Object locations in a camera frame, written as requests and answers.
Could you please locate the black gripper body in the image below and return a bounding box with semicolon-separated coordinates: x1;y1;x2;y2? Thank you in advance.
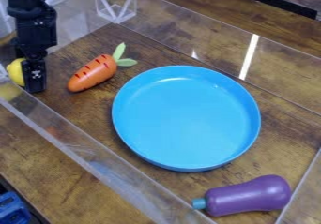
7;0;58;60

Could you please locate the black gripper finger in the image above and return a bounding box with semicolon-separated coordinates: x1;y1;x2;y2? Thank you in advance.
22;60;47;93

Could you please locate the yellow toy lemon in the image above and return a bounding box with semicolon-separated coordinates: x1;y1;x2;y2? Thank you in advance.
7;58;26;86

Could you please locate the round blue tray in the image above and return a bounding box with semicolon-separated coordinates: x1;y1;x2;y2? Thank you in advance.
111;66;261;172

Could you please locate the orange toy carrot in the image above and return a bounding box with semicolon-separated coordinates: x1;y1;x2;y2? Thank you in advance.
67;43;137;92

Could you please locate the blue plastic crate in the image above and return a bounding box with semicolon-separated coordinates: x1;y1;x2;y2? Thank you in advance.
0;191;31;224

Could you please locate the black bar on floor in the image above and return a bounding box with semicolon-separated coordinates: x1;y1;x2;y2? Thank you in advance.
254;0;317;20

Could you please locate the purple toy eggplant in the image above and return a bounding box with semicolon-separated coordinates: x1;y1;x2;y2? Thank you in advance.
191;175;292;217

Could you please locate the clear acrylic corner bracket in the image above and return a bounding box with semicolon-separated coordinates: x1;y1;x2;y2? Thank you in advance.
95;0;137;24

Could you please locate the clear acrylic enclosure wall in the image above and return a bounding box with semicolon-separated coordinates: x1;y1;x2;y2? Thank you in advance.
0;0;321;224

